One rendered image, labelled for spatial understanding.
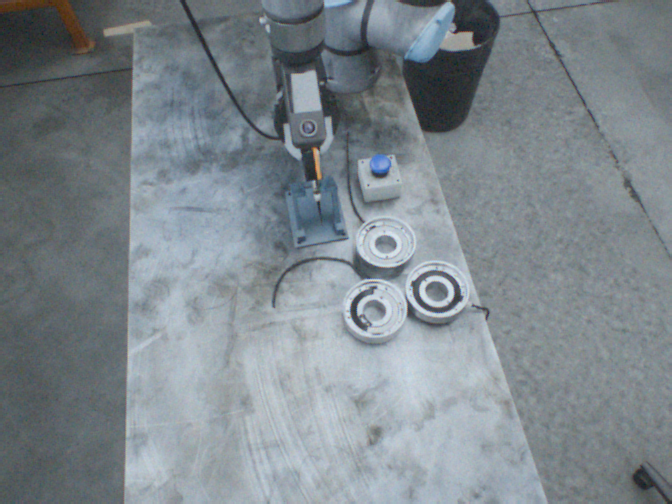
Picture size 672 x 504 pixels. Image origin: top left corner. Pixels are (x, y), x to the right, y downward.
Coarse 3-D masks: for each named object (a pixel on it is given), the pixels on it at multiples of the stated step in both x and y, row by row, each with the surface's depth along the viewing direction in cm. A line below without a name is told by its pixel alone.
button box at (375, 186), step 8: (360, 160) 106; (368, 160) 106; (392, 160) 105; (360, 168) 105; (368, 168) 105; (392, 168) 104; (360, 176) 106; (368, 176) 104; (376, 176) 103; (384, 176) 103; (392, 176) 104; (360, 184) 108; (368, 184) 103; (376, 184) 103; (384, 184) 103; (392, 184) 103; (400, 184) 103; (368, 192) 103; (376, 192) 104; (384, 192) 104; (392, 192) 105; (400, 192) 105; (368, 200) 106; (376, 200) 106
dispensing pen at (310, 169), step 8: (304, 152) 84; (312, 152) 85; (304, 160) 85; (312, 160) 85; (304, 168) 89; (312, 168) 86; (312, 176) 86; (312, 184) 88; (320, 208) 91; (320, 216) 91
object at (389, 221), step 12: (384, 216) 99; (360, 228) 98; (396, 228) 100; (408, 228) 98; (360, 240) 98; (372, 240) 98; (384, 240) 101; (396, 240) 98; (408, 240) 98; (360, 252) 96; (372, 252) 97; (396, 252) 97; (408, 252) 97; (372, 264) 95; (396, 264) 94; (408, 264) 97
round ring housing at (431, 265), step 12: (420, 264) 94; (432, 264) 95; (444, 264) 94; (408, 276) 93; (432, 276) 94; (456, 276) 94; (408, 288) 93; (420, 288) 93; (444, 288) 95; (468, 288) 92; (408, 300) 92; (444, 300) 92; (420, 312) 90; (456, 312) 90
